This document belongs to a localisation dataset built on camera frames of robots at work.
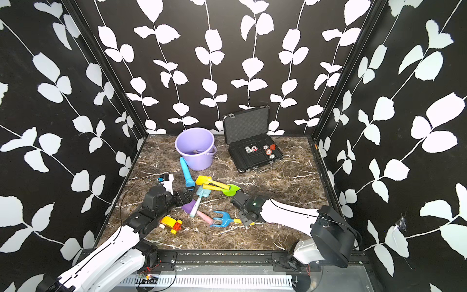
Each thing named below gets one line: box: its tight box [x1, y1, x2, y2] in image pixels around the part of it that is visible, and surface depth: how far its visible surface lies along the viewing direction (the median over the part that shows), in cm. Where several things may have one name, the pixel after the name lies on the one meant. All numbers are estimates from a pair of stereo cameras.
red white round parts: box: [245, 144, 277, 159], surface depth 113 cm
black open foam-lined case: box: [221, 105, 284, 173], surface depth 112 cm
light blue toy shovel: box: [189, 185, 212, 218], surface depth 93 cm
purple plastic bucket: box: [175, 127, 218, 171], surface depth 102 cm
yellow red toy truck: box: [158, 214, 184, 235], surface depth 82 cm
